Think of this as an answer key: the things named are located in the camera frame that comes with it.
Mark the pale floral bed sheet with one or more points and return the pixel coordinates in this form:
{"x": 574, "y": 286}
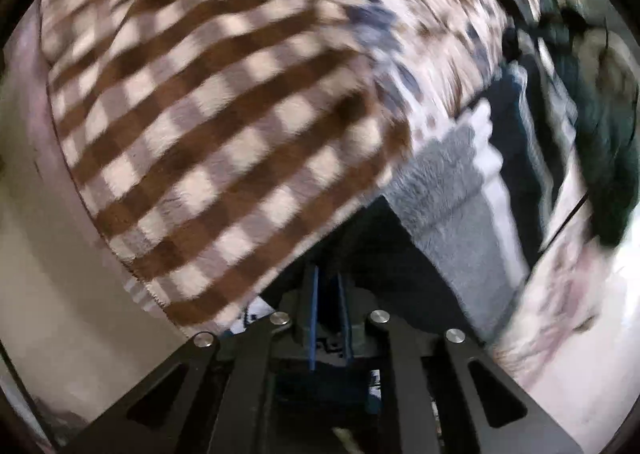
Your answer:
{"x": 575, "y": 314}

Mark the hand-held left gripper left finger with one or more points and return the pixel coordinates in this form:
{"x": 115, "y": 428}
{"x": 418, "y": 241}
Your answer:
{"x": 313, "y": 319}

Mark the dark green cloth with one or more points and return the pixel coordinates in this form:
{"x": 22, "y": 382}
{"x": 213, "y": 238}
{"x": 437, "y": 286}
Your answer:
{"x": 607, "y": 153}

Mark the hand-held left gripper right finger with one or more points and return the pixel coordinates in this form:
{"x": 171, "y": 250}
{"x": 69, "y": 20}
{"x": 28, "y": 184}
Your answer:
{"x": 344, "y": 321}

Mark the white printed cloth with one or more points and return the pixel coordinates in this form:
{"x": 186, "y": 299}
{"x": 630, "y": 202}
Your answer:
{"x": 256, "y": 315}

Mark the brown blue spotted blanket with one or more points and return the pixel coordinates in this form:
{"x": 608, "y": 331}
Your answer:
{"x": 425, "y": 28}

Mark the navy striped cloth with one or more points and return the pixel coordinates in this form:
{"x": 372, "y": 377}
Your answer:
{"x": 525, "y": 148}

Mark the brown checkered fleece blanket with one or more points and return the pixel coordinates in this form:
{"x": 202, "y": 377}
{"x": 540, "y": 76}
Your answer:
{"x": 210, "y": 133}

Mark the grey fluffy cloth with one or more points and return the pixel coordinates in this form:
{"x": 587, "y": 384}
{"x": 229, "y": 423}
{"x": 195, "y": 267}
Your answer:
{"x": 450, "y": 214}

